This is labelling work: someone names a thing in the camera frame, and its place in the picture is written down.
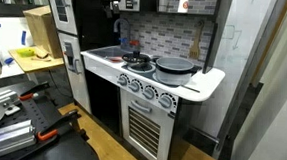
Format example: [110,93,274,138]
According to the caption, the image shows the white panel board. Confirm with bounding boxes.
[0,15,41,82]

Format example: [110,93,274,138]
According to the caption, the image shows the small black lidded pan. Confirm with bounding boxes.
[120,49,152,70]

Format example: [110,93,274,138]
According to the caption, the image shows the aluminium extrusion bar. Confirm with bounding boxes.
[0,116,39,160]

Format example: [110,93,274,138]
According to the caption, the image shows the brown cardboard box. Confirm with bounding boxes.
[20,4,67,60]

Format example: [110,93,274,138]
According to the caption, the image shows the grey toy faucet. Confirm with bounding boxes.
[111,17,142,52]

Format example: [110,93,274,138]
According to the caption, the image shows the green plastic item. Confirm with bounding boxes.
[16,46,36,59]

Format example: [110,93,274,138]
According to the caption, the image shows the grey pot with black handles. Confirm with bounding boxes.
[153,55,203,89]

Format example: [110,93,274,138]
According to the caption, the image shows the black perforated breadboard table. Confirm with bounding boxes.
[0,79,94,155]

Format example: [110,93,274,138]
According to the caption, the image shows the silver metal brackets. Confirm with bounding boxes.
[0,87,25,118]

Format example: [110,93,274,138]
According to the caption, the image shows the black clamp with orange grip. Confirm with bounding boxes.
[17,78,51,104]
[35,106,83,145]

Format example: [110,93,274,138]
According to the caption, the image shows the wooden fork spatula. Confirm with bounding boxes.
[188,19,206,61]

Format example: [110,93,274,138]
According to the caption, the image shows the black rounded cover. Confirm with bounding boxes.
[17,129,103,160]

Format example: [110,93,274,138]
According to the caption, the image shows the grey stove knob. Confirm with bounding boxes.
[157,92,179,110]
[116,72,132,87]
[128,78,144,94]
[141,84,160,101]

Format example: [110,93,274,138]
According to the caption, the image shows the white cup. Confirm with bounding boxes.
[177,0,190,15]

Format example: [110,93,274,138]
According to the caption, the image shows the light wooden board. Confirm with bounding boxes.
[7,44,66,76]

